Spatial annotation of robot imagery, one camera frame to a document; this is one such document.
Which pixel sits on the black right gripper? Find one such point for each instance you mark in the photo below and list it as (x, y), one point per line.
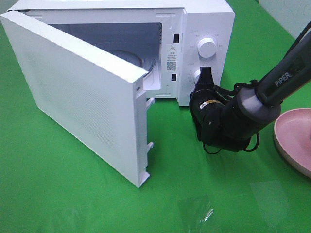
(205, 110)

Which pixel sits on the white upper power knob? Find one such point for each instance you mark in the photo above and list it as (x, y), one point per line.
(207, 47)

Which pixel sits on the pink round plate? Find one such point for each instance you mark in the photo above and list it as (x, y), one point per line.
(292, 137)

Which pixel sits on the white microwave oven body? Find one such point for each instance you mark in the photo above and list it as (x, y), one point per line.
(154, 22)

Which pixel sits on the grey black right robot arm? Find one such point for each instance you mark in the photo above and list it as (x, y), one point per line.
(231, 119)

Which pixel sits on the clear tape patch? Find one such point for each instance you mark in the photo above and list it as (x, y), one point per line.
(195, 211)

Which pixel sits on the glass microwave turntable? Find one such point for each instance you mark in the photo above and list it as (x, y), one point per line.
(141, 55)

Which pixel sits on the white warning label sticker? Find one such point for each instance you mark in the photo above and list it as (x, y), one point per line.
(171, 57)

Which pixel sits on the white lower timer knob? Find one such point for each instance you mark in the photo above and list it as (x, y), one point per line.
(195, 76)

